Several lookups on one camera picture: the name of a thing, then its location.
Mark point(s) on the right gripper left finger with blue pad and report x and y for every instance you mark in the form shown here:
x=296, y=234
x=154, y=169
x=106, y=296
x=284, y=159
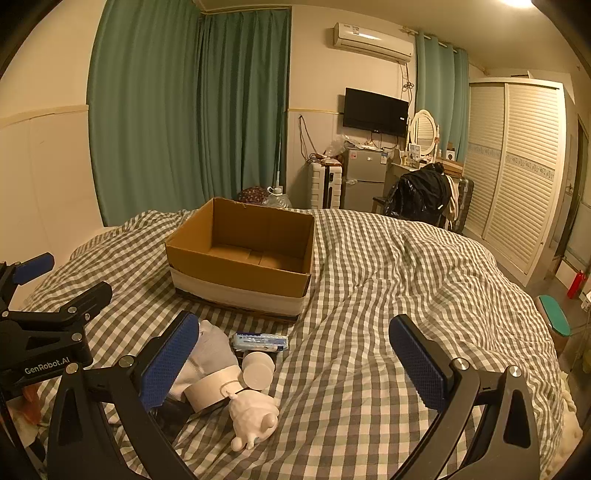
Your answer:
x=81, y=443

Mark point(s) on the red fire extinguisher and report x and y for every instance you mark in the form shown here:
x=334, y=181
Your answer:
x=577, y=285

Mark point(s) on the small green curtain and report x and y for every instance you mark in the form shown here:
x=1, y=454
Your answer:
x=443, y=89

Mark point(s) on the black wall television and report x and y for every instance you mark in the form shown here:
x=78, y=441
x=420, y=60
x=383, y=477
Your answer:
x=374, y=112

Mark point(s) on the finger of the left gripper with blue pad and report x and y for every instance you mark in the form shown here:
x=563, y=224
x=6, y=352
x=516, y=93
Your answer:
x=85, y=306
x=20, y=273

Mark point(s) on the oval white vanity mirror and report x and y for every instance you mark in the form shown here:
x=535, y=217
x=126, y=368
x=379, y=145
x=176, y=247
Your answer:
x=423, y=133

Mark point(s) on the brown cardboard box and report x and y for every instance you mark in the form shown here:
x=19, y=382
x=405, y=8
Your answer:
x=244, y=256

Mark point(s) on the large green curtain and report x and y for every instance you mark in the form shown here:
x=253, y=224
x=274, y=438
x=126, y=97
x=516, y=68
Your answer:
x=185, y=106

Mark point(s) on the white bear plush toy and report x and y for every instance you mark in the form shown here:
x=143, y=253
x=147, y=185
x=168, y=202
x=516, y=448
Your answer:
x=254, y=416

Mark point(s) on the green stool seat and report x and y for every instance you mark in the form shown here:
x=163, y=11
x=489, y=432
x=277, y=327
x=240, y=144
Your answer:
x=555, y=315

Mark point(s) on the white louvered wardrobe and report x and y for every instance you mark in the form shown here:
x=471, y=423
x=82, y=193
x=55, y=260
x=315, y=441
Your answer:
x=521, y=144

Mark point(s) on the white round jar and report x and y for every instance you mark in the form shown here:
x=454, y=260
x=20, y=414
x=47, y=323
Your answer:
x=257, y=370

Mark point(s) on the white air conditioner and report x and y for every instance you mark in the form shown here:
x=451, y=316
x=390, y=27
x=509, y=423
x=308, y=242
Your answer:
x=373, y=43

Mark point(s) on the wooden dressing table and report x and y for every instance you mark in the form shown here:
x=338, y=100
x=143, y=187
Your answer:
x=395, y=170

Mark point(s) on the white suitcase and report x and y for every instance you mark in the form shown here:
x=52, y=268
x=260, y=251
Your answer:
x=325, y=184

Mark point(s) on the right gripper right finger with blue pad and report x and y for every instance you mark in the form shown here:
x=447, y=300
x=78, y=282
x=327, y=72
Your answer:
x=505, y=445

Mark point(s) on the black jacket on chair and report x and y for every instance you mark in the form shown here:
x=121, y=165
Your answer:
x=421, y=195

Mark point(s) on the small grey refrigerator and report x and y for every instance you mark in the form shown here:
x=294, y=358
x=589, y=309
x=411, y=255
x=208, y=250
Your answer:
x=363, y=178

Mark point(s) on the clear water jug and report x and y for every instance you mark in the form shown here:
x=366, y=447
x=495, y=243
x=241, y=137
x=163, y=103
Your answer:
x=277, y=198

